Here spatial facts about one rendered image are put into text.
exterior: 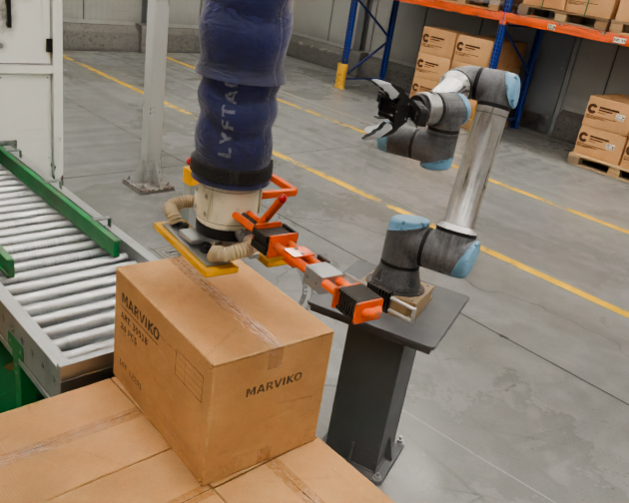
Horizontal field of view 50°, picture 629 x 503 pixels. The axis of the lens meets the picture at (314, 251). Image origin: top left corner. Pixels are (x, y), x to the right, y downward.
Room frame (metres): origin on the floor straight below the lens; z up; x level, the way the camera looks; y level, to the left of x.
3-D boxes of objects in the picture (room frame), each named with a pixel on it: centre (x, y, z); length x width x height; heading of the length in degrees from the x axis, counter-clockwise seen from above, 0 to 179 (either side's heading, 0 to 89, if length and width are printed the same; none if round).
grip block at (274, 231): (1.58, 0.11, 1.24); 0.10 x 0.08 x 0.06; 129
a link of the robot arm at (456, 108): (1.91, -0.30, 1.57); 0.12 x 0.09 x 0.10; 129
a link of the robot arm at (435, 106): (1.86, -0.24, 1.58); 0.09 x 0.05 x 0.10; 39
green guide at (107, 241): (3.27, 1.42, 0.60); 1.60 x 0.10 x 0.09; 46
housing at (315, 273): (1.41, -0.03, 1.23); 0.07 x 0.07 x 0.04; 39
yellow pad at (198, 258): (1.71, 0.34, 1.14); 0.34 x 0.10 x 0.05; 39
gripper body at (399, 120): (1.81, -0.17, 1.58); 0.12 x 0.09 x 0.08; 129
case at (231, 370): (1.76, 0.25, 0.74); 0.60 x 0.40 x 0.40; 42
